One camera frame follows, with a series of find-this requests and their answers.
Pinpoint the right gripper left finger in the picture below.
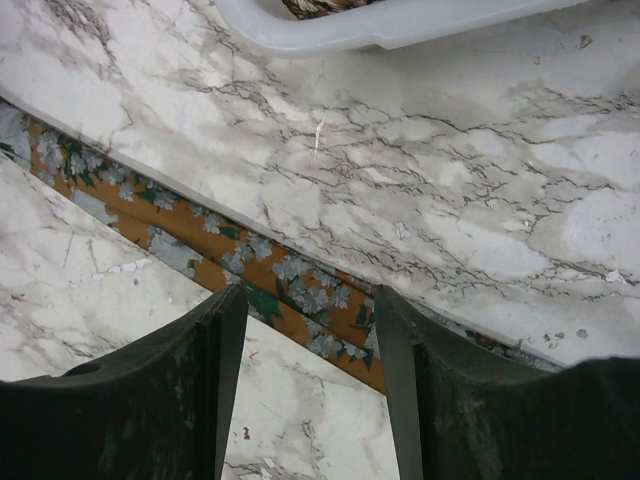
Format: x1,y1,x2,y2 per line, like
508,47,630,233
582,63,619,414
1,286,248,479

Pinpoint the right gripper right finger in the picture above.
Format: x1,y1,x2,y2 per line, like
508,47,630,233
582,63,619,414
374,285,639,479

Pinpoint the orange floral tie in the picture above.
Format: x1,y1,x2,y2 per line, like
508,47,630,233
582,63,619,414
0,107,561,396

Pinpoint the pile of patterned ties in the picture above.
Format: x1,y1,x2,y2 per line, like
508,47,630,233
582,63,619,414
282,0,376,20

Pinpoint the white plastic lattice basket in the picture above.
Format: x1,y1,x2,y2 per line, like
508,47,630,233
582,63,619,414
215,1,635,59

